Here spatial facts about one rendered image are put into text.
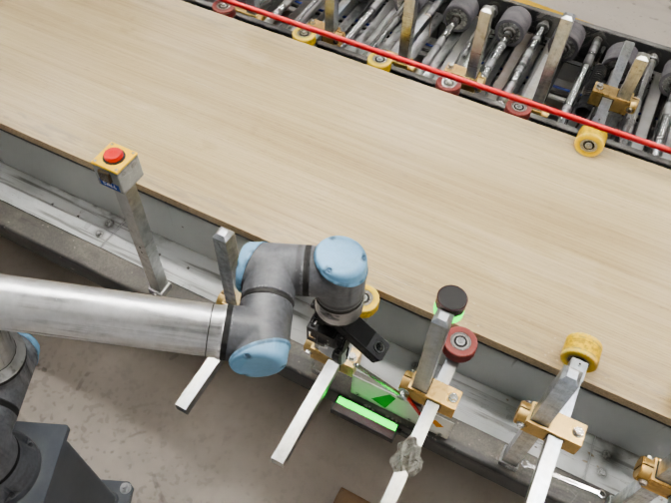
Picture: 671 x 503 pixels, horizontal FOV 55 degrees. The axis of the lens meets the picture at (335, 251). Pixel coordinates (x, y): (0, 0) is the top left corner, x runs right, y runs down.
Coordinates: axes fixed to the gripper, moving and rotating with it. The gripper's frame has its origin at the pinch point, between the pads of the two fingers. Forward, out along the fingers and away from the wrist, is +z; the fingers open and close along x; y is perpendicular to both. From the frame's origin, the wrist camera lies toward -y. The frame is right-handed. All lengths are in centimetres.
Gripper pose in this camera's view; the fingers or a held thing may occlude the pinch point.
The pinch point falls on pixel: (344, 359)
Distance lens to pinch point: 138.7
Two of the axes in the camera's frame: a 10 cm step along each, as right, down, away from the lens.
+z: -0.3, 5.9, 8.1
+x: -4.6, 7.1, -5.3
